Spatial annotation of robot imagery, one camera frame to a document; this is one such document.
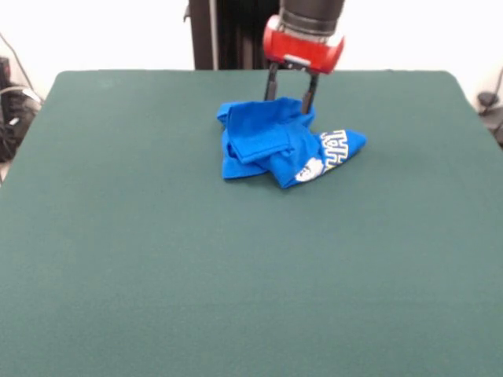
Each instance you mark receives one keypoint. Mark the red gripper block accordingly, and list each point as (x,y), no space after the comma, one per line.
(302,49)

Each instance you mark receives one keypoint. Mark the blue printed t-shirt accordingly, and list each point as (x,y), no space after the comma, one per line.
(259,137)

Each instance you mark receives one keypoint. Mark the dark green table cloth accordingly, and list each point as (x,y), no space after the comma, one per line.
(196,275)

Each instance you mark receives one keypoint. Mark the black equipment pile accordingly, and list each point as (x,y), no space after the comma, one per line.
(13,121)

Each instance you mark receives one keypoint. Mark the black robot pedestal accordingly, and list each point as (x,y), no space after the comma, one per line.
(232,35)

